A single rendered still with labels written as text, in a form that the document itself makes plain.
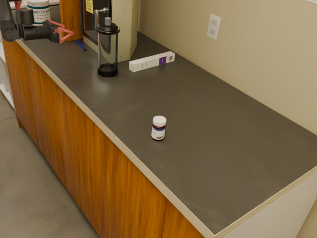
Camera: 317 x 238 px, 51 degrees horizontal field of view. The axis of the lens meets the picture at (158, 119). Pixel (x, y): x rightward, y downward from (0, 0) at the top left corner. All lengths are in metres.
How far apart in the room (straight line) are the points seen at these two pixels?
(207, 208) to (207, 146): 0.30
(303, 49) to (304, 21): 0.11
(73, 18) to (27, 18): 0.51
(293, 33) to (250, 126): 0.41
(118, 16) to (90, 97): 0.44
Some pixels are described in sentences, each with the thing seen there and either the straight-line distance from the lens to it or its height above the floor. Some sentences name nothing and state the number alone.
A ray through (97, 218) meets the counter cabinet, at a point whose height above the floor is 0.24.
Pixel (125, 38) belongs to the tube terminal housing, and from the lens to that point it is 1.74.
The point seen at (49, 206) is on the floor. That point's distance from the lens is 2.27.
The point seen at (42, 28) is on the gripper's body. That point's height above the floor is 1.16.
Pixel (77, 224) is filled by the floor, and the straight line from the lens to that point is 2.15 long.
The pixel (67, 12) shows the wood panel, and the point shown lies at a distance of 1.97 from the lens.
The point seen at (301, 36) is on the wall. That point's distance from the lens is 1.46.
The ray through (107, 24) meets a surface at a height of 1.18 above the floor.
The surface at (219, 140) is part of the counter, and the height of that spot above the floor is 0.94.
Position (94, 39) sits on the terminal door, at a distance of 1.84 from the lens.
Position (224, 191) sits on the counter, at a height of 0.94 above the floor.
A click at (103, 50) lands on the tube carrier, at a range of 1.56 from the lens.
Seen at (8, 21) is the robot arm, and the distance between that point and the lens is 1.54.
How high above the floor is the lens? 1.69
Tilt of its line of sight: 34 degrees down
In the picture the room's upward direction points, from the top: 6 degrees clockwise
